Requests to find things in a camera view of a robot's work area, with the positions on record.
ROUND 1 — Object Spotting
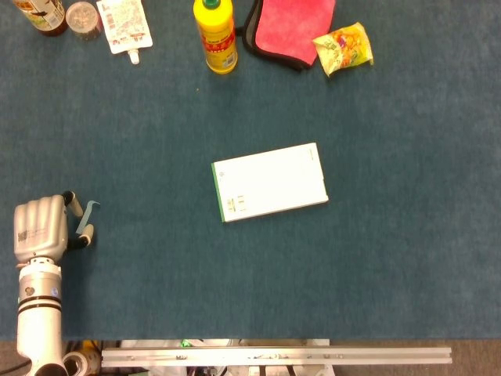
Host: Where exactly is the light blue paper strip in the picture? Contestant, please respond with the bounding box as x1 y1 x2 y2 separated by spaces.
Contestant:
75 200 101 237

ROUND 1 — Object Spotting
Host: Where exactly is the brown tape roll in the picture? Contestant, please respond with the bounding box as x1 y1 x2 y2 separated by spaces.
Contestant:
62 351 102 376

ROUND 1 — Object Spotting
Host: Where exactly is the white flat cardboard box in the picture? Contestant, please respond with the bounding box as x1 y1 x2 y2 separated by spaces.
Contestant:
211 142 330 223

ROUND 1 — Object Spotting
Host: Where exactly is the pink cloth with black trim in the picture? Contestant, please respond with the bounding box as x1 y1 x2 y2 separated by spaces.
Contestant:
241 0 337 73

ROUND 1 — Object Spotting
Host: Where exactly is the blue felt table cover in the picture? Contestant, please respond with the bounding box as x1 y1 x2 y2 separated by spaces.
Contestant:
0 0 501 341

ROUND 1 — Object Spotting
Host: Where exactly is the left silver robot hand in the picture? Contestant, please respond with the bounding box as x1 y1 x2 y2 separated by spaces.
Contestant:
13 190 96 262

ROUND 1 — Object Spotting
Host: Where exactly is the aluminium profile rail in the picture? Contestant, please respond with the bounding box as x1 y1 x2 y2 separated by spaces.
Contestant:
101 345 453 368

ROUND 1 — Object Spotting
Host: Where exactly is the yellow snack bag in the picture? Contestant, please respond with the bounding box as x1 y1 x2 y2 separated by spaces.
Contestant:
312 21 375 78

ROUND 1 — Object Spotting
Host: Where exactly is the white spout pouch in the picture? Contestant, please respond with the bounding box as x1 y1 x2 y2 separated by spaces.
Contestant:
96 0 154 66

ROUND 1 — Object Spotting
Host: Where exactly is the small clear lidded jar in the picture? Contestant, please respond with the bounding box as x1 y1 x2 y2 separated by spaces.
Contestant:
65 1 103 41

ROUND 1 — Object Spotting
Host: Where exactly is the brown sauce bottle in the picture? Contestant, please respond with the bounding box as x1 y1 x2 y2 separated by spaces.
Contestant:
11 0 68 38

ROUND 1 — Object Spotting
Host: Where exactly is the yellow plastic bottle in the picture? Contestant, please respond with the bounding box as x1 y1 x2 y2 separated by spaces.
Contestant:
193 0 239 75

